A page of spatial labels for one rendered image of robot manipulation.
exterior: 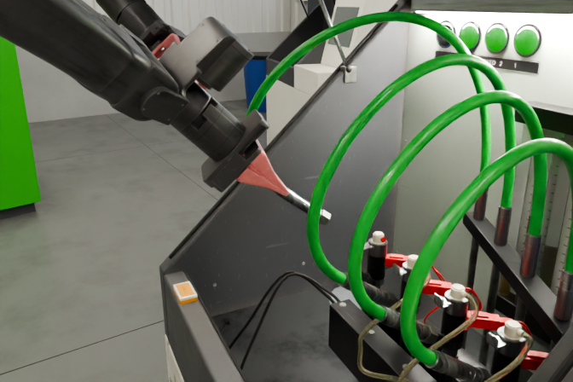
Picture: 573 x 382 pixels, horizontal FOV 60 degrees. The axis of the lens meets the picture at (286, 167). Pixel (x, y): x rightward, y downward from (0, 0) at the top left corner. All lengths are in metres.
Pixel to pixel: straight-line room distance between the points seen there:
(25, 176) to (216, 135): 3.37
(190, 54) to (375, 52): 0.56
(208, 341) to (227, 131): 0.36
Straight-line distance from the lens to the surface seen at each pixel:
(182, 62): 0.56
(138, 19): 0.79
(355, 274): 0.52
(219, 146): 0.58
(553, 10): 0.83
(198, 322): 0.85
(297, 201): 0.78
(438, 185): 1.06
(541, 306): 0.67
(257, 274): 1.06
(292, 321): 1.04
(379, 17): 0.74
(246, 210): 0.99
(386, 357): 0.73
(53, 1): 0.42
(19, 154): 3.87
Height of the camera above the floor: 1.44
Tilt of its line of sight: 18 degrees down
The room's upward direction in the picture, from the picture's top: straight up
